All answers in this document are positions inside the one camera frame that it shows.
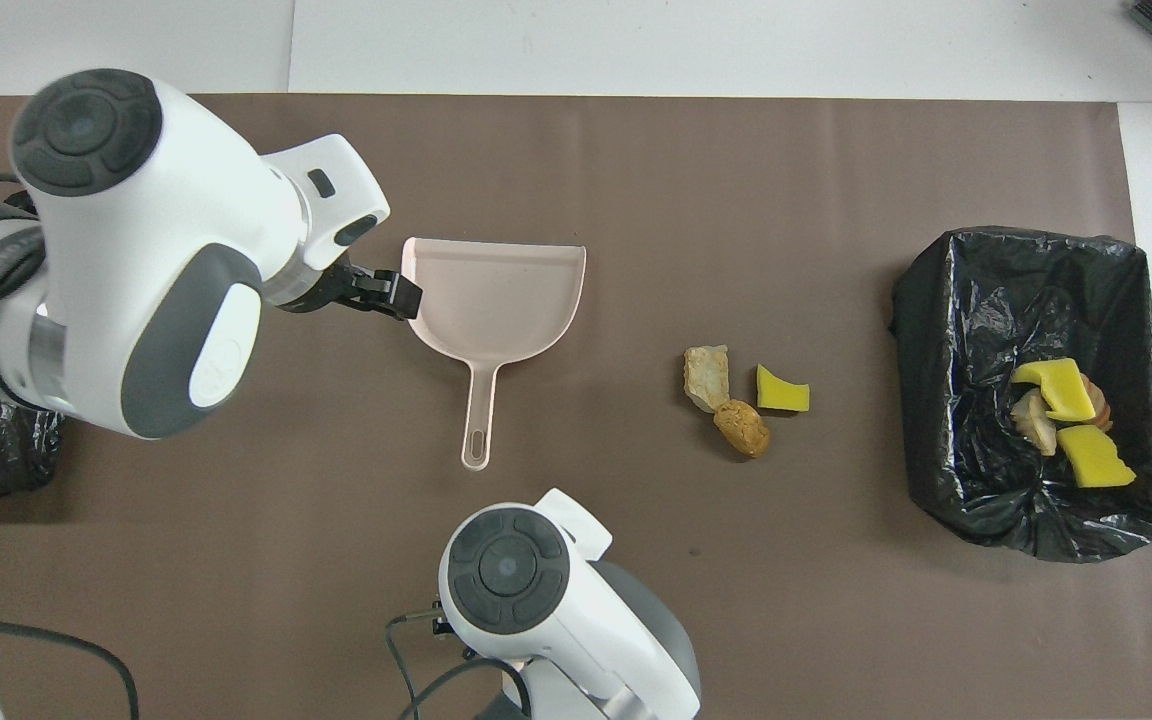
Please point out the orange sliced bread toy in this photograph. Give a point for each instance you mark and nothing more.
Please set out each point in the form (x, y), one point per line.
(1101, 410)

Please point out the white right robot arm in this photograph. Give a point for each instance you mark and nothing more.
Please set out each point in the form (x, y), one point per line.
(536, 600)

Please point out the small yellow sponge piece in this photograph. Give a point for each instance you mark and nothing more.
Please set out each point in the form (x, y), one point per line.
(781, 395)

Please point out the notched yellow sponge piece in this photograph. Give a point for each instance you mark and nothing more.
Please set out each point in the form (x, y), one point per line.
(1091, 458)

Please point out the pale food toy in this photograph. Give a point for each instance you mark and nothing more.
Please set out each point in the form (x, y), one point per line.
(1034, 425)

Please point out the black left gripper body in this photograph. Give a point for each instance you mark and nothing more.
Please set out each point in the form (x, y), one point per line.
(326, 290)

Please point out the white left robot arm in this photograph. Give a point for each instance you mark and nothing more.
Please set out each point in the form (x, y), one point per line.
(166, 220)

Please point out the beige bread chunk toy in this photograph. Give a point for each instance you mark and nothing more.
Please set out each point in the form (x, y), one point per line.
(706, 378)

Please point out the pink plastic dustpan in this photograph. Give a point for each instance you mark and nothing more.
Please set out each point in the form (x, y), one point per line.
(496, 290)

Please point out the bin lined with black bag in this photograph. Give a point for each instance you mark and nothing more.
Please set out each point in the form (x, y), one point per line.
(6, 460)
(976, 330)

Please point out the brown paper table mat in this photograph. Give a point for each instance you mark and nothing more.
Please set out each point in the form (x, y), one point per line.
(736, 200)

